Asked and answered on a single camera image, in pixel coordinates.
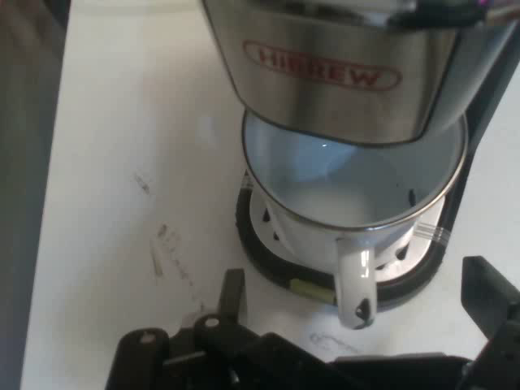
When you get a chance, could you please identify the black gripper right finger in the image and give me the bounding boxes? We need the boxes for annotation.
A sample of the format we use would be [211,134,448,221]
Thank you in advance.
[461,255,520,390]

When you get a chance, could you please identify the white enamel mug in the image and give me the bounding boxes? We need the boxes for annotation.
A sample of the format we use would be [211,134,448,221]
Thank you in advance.
[241,111,468,328]

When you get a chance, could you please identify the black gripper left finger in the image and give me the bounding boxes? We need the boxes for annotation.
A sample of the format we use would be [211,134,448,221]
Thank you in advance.
[115,267,261,390]

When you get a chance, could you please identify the silver black coffee machine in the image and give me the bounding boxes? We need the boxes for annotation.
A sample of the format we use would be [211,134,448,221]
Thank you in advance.
[201,0,520,304]

